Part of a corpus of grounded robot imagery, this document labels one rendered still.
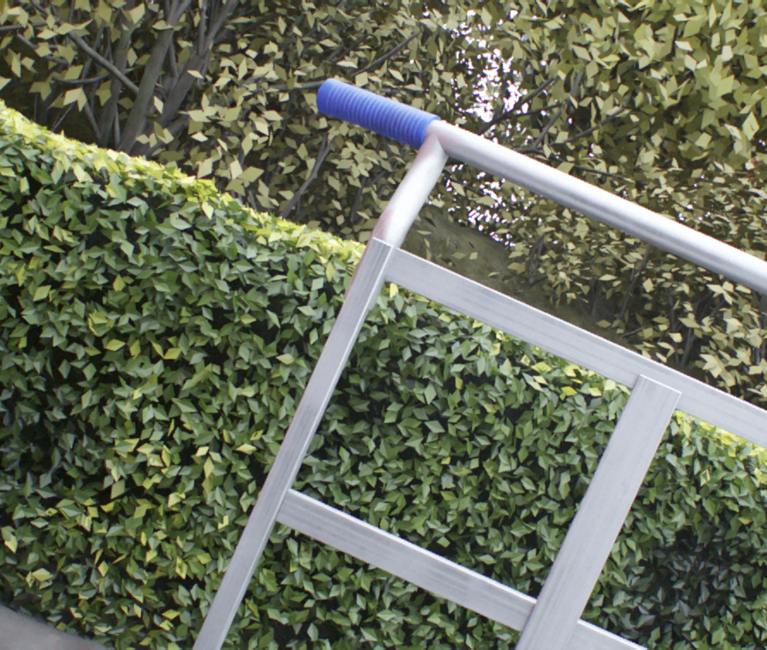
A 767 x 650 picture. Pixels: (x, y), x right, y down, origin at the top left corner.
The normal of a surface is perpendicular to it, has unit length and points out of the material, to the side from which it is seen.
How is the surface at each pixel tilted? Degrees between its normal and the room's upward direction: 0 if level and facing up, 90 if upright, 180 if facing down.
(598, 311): 30
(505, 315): 90
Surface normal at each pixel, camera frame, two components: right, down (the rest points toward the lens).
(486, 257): 0.46, -0.73
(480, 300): -0.07, 0.01
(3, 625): 0.43, -0.89
